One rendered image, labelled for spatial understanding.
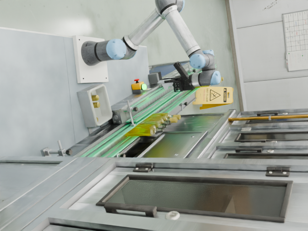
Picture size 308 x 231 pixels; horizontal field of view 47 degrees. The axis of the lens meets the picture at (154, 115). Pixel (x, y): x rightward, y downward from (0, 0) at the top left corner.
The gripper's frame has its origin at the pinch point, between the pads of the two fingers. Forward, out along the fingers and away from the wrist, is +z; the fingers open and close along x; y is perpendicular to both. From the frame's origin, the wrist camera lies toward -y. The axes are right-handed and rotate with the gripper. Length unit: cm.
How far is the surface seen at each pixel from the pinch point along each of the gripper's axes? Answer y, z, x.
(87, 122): 15, 41, -26
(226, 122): 44, -21, 43
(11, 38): -40, 43, -61
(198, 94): 94, 109, 328
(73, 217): 8, -33, -126
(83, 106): 5.4, 40.9, -26.1
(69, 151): 14, 17, -71
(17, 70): -25, 43, -63
